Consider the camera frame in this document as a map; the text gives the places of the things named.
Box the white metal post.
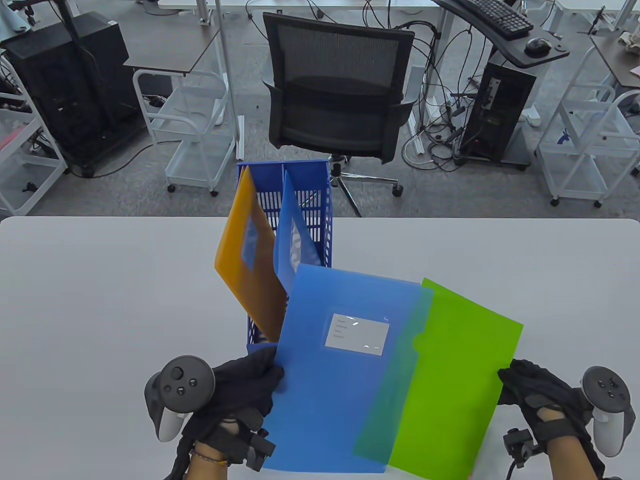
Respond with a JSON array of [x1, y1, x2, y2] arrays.
[[215, 0, 246, 161]]

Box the person's right forearm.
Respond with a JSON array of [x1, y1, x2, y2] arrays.
[[547, 436, 601, 480]]

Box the blue plastic file rack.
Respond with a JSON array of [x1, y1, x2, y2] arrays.
[[236, 159, 335, 358]]

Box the brown desk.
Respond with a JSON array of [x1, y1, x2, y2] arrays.
[[590, 32, 640, 91]]

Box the person's left forearm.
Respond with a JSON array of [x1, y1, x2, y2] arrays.
[[187, 440, 232, 480]]

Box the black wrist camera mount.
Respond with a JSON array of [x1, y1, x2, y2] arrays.
[[240, 425, 277, 472], [502, 427, 536, 468]]

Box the orange translucent L-shaped folder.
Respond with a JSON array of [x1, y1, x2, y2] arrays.
[[215, 166, 290, 343]]

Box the black computer cabinet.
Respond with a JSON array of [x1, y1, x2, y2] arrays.
[[2, 12, 148, 178]]

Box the black mesh office chair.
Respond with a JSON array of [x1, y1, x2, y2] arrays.
[[262, 12, 417, 218]]

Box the bundle of black cables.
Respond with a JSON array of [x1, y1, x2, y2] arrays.
[[400, 20, 491, 173]]

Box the thin wrist bracelet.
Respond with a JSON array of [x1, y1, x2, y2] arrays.
[[191, 449, 229, 467]]

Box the green cardstock sheet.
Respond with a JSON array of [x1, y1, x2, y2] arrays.
[[354, 277, 524, 480]]

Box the black computer tower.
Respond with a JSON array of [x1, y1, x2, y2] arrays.
[[459, 62, 537, 163]]

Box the small brown side table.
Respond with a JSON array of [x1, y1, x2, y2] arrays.
[[123, 22, 222, 77]]

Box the dark grey handheld controller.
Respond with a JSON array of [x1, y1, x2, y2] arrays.
[[580, 366, 637, 458], [144, 355, 216, 443]]

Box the person's right hand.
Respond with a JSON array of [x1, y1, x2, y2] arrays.
[[496, 359, 595, 442]]

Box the blue translucent L-shaped folder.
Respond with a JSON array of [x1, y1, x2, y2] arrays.
[[274, 170, 328, 296], [262, 264, 435, 474]]

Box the black computer keyboard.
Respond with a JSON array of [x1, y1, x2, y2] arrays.
[[457, 0, 535, 41]]

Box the white metal trolley cart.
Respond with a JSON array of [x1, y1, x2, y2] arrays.
[[0, 52, 68, 217], [132, 69, 237, 197], [535, 82, 640, 208]]

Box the dark keyboard desk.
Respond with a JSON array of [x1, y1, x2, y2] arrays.
[[434, 0, 571, 69]]

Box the person's left hand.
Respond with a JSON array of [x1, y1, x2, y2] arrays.
[[181, 345, 286, 467]]

